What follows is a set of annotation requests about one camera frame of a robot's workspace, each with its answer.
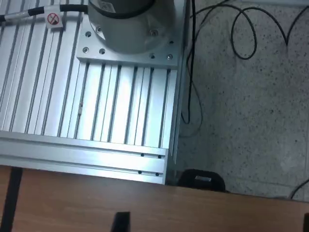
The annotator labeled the black power adapter brick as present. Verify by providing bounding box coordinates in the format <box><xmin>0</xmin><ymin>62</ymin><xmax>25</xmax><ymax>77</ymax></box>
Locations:
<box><xmin>177</xmin><ymin>168</ymin><xmax>227</xmax><ymax>193</ymax></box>

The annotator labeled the aluminium profile robot stand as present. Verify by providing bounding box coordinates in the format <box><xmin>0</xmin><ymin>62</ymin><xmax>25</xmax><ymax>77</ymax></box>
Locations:
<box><xmin>0</xmin><ymin>0</ymin><xmax>191</xmax><ymax>186</ymax></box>

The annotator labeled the aluminium robot mounting plate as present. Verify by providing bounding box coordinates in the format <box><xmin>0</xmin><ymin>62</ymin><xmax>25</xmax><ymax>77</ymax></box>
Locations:
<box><xmin>76</xmin><ymin>13</ymin><xmax>181</xmax><ymax>70</ymax></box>

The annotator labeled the white warning tag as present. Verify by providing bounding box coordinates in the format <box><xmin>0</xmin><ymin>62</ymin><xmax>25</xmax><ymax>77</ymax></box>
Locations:
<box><xmin>44</xmin><ymin>9</ymin><xmax>64</xmax><ymax>29</ymax></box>

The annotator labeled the black floor cable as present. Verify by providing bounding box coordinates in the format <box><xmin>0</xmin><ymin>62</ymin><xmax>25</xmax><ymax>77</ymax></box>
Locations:
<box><xmin>288</xmin><ymin>178</ymin><xmax>309</xmax><ymax>200</ymax></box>

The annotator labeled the thin black cable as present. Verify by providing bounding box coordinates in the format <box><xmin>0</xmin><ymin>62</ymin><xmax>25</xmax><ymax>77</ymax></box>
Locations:
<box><xmin>180</xmin><ymin>55</ymin><xmax>203</xmax><ymax>137</ymax></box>

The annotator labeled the thick black cable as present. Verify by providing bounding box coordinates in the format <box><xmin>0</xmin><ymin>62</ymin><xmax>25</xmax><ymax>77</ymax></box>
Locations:
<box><xmin>186</xmin><ymin>0</ymin><xmax>197</xmax><ymax>124</ymax></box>

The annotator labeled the looped black cable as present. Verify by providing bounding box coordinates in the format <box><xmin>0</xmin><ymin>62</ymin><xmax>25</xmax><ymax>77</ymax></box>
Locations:
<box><xmin>190</xmin><ymin>4</ymin><xmax>309</xmax><ymax>60</ymax></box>

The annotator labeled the black robot cable with tag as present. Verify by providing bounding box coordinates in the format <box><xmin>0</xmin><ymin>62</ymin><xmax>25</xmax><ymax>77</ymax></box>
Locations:
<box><xmin>0</xmin><ymin>4</ymin><xmax>89</xmax><ymax>23</ymax></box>

